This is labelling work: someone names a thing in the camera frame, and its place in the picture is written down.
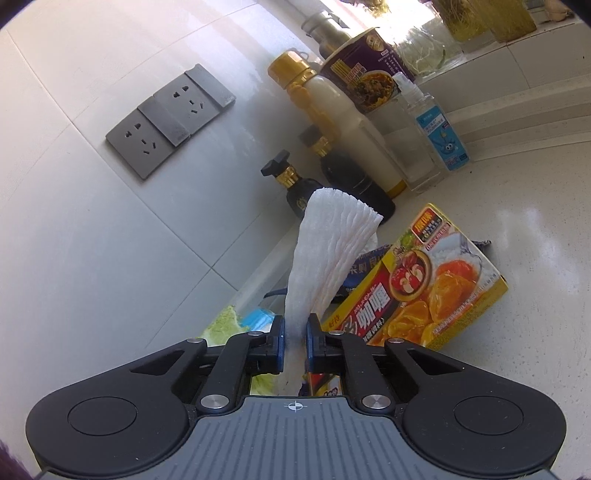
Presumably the clear plastic bottle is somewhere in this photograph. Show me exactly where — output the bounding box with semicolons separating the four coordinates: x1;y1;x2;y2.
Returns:
379;108;445;193

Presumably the small dark bottle black cap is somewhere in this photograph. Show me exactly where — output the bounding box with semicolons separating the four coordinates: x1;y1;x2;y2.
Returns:
261;150;320;223

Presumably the stainless steel bottle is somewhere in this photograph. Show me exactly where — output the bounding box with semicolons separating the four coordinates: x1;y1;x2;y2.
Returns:
302;10;354;61

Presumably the yellow curry box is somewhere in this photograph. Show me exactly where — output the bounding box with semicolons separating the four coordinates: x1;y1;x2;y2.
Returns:
300;203;509;398

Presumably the dark bottle with gold neck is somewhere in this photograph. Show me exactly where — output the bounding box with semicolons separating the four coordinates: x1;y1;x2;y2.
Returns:
298;124;397;225

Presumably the white foam fruit net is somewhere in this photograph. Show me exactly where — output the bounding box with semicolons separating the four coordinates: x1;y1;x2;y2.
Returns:
283;187;385;394

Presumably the clear glass vase with plants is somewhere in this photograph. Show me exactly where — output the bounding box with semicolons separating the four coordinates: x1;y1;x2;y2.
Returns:
392;18;465;77

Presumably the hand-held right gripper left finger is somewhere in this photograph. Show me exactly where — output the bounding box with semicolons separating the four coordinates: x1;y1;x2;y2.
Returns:
130;315;284;415

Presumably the napa cabbage leaf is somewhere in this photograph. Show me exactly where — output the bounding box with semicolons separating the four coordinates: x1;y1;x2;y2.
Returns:
199;305;279;396

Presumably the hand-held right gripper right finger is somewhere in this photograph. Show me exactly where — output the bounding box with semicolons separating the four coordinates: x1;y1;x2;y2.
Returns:
305;313;462;411

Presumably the clear spray bottle blue label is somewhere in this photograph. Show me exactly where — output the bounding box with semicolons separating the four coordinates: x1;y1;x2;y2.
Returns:
392;71;469;172

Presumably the purple instant noodle cup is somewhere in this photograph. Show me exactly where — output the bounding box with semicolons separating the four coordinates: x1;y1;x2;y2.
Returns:
318;27;419;115

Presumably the dark blue snack bag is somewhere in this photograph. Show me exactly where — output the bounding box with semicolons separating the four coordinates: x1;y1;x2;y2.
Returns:
342;237;492;298

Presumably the yellowish glass jar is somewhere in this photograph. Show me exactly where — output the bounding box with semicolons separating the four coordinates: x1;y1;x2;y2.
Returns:
434;0;490;42
485;0;539;44

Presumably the blue face mask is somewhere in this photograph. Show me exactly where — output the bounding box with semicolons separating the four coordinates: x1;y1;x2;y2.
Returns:
239;310;279;331

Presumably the white bottle with gold cap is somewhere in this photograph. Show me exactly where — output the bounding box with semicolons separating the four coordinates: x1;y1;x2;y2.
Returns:
268;50;408;197

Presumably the grey wall socket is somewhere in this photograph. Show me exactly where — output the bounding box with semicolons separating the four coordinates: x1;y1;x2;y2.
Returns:
139;64;237;146
105;107;192;181

